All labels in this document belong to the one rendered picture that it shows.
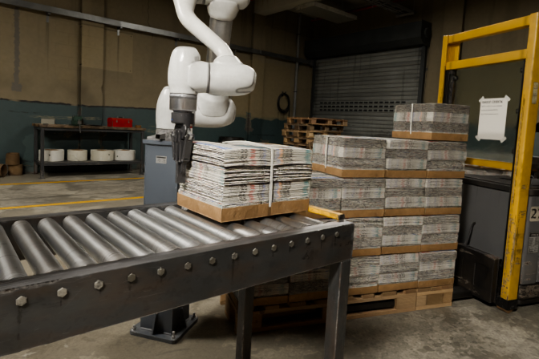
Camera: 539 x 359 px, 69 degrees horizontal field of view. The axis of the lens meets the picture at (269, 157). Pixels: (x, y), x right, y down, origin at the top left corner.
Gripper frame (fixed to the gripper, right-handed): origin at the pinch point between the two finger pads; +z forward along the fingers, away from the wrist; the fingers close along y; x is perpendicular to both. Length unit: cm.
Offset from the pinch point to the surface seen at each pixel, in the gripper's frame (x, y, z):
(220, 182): -2.7, -20.4, 0.4
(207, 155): -2.1, -13.2, -7.0
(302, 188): -36.3, -22.0, 4.1
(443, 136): -173, -4, -16
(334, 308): -37, -39, 41
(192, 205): -2.2, -4.8, 10.5
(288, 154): -28.0, -22.4, -8.2
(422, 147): -159, 2, -9
